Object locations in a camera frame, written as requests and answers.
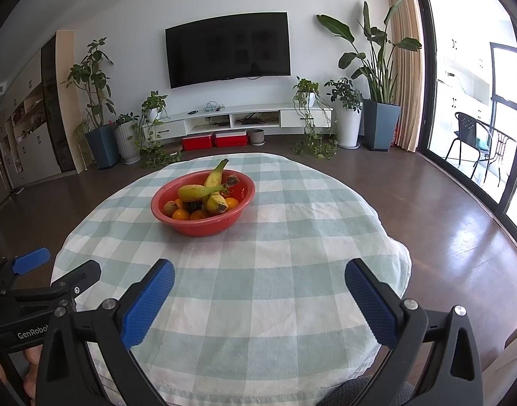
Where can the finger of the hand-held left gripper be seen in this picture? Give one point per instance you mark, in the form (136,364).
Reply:
(30,260)
(83,273)

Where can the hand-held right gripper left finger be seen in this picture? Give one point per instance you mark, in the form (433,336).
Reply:
(146,308)

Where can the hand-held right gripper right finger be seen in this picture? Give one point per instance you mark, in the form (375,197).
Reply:
(370,304)

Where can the red plastic bowl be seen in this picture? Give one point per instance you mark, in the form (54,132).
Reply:
(199,228)

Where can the orange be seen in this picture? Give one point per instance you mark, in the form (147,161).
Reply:
(181,215)
(232,203)
(198,215)

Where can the tan round fruit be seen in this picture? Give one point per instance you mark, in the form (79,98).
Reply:
(170,208)

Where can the long-stemmed yellow banana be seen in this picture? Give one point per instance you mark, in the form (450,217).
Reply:
(193,192)

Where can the large yellow banana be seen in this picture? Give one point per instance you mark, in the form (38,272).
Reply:
(216,203)

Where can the person's left hand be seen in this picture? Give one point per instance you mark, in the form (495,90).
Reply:
(32,357)

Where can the dark grey fabric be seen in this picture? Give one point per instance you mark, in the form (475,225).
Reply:
(332,395)

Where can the green white checked tablecloth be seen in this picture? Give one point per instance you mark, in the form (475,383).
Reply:
(262,283)

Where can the leafy tree in blue pot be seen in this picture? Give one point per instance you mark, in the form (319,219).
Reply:
(102,148)

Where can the plant in white ribbed pot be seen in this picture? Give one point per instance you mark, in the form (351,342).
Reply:
(128,141)

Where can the beige upholstered seat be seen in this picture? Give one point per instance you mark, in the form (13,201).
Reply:
(507,372)

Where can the red storage box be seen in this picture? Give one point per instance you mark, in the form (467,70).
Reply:
(198,142)
(231,139)

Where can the broad-leaf plant in blue pot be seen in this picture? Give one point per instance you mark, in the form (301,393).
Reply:
(381,127)

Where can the bushy plant in white pot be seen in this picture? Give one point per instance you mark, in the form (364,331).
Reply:
(347,127)

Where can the trailing green pothos plant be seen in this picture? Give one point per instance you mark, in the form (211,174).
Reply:
(307,89)
(154,103)

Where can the white TV cabinet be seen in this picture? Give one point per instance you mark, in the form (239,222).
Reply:
(300,118)

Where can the black metal chair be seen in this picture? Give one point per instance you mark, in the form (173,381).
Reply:
(467,129)

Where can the grey round pot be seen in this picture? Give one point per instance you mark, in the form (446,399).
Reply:
(256,137)

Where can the black set-top device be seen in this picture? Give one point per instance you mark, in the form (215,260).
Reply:
(248,121)

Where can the beige curtain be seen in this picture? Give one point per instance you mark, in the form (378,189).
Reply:
(406,72)

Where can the black-framed glass door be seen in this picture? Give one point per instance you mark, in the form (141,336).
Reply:
(423,72)

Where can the white wall cabinet unit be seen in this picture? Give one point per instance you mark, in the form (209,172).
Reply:
(34,152)

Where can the dark wall panel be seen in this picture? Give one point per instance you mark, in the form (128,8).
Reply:
(57,105)

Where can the wall-mounted black television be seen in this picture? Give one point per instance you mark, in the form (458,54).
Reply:
(228,48)

